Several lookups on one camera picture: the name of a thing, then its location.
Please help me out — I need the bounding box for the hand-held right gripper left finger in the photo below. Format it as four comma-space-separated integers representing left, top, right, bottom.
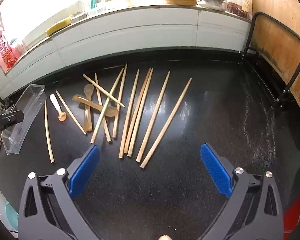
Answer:
18, 145, 102, 240

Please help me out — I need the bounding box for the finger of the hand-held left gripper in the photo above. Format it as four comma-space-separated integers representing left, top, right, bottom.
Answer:
0, 110, 24, 135

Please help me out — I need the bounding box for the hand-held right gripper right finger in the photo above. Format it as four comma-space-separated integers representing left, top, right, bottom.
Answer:
199, 143, 283, 240

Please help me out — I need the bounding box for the clear rectangular tray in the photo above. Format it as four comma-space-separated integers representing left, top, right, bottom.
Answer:
1, 85, 46, 155

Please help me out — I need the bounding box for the white handled small spoon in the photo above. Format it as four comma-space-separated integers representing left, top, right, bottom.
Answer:
49, 94, 68, 122

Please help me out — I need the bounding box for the wooden spoon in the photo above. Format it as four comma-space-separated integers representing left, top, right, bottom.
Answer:
83, 84, 94, 132

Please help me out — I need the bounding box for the amber translucent spoon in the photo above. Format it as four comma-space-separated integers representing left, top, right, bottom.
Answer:
73, 94, 118, 117

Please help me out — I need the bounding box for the row of wooden chopsticks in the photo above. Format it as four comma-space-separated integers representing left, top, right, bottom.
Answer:
44, 64, 192, 168

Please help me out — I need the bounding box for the red label bag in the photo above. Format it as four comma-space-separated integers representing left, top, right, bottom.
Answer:
0, 22, 18, 71

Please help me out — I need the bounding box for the clear glass jar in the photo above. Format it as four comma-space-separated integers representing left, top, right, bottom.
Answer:
9, 38, 25, 55

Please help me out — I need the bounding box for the teal round object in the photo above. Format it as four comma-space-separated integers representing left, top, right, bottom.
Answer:
4, 202, 19, 230

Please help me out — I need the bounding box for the black metal rack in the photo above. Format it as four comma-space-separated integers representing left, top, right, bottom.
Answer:
242, 12, 300, 109

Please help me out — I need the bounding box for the yellow sponge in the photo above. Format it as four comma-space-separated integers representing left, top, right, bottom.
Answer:
45, 17, 72, 37

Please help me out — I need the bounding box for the clear glass cup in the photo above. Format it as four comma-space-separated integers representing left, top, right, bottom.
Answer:
85, 0, 107, 17

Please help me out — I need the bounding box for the clear jar with brown contents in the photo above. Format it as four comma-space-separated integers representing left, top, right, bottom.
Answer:
225, 0, 252, 19

